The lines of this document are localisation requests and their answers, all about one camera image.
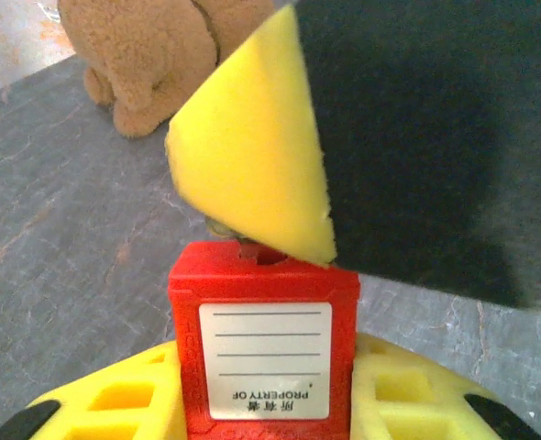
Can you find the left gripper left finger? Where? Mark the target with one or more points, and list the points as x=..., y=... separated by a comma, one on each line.
x=160, y=412

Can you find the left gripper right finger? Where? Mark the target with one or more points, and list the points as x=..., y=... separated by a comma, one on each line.
x=435, y=412

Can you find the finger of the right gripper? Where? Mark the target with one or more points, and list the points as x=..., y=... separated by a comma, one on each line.
x=261, y=137

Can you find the red padlock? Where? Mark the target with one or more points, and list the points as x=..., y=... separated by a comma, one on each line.
x=266, y=362

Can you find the brown teddy bear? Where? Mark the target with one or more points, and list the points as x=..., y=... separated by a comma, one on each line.
x=151, y=55

